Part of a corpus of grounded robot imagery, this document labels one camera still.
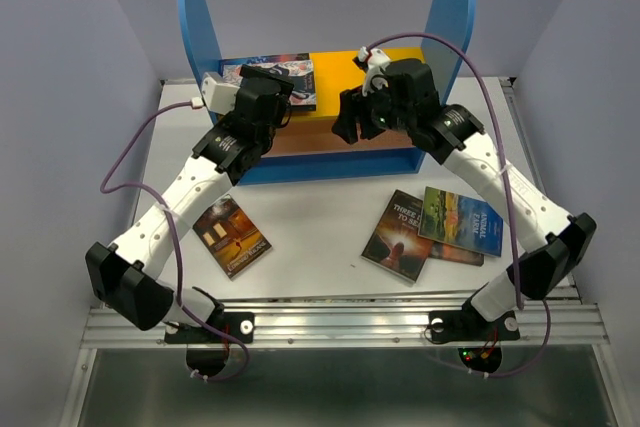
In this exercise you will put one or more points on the Animal Farm book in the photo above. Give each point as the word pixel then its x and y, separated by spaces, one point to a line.
pixel 460 221

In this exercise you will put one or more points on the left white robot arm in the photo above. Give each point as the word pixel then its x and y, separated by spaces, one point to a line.
pixel 140 274

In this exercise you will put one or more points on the Edward Tulane book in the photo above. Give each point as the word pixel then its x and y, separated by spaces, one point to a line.
pixel 230 236

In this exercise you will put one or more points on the Little Women book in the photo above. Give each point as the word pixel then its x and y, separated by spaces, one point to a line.
pixel 300 73

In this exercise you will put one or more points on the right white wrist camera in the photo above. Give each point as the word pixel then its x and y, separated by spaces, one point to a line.
pixel 372 62

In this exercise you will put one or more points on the Tale of Two Cities book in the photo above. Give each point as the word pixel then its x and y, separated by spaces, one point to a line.
pixel 455 254

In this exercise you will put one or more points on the Three Days to See book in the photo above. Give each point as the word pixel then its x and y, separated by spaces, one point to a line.
pixel 395 245

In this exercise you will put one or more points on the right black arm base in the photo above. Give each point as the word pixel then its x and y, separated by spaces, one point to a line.
pixel 478 341

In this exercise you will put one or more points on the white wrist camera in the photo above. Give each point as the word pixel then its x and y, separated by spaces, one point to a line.
pixel 216 95
pixel 372 62

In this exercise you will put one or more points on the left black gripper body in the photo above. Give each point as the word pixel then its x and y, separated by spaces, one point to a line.
pixel 266 138

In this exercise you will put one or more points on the aluminium mounting rail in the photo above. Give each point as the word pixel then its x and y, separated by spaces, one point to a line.
pixel 399 321

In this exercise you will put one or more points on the blue yellow wooden bookshelf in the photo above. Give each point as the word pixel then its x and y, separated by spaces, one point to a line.
pixel 306 149

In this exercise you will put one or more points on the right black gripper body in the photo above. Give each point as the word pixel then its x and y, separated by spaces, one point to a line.
pixel 389 115

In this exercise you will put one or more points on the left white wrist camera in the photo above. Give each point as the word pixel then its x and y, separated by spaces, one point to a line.
pixel 216 95

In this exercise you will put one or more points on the Jane Eyre book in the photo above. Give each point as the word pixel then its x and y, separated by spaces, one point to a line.
pixel 263 59

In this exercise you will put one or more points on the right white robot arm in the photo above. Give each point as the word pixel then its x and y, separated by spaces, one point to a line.
pixel 554 241

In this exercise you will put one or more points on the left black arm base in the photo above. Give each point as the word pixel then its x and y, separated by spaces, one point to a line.
pixel 210 357

